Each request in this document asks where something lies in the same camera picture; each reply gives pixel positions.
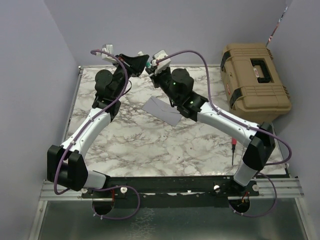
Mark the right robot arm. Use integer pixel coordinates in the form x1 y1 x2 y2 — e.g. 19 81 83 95
146 67 275 196

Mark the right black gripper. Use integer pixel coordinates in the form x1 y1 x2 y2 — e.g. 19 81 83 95
149 64 180 104

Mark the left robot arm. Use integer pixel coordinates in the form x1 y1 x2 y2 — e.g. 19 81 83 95
47 50 149 198

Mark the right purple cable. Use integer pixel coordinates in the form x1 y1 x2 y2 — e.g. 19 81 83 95
156 49 293 218

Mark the green white glue stick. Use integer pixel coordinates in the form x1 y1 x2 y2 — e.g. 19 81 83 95
145 62 153 69

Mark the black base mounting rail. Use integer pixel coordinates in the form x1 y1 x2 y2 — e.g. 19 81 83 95
82 175 259 208

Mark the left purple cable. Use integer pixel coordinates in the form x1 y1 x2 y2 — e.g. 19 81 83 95
53 49 141 221

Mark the tan plastic tool case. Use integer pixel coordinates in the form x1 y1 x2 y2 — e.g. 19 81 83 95
220 43 292 124

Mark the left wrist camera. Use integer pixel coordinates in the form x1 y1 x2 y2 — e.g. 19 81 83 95
101 44 116 64

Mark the red handled screwdriver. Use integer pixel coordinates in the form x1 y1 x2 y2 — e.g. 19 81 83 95
231 138 237 166

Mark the grey envelope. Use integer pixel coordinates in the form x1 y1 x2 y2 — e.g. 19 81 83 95
142 96 182 127

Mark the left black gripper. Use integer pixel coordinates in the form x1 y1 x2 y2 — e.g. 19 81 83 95
113 54 150 99

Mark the purple cable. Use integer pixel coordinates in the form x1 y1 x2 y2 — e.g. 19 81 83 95
53 49 141 221
156 49 293 218

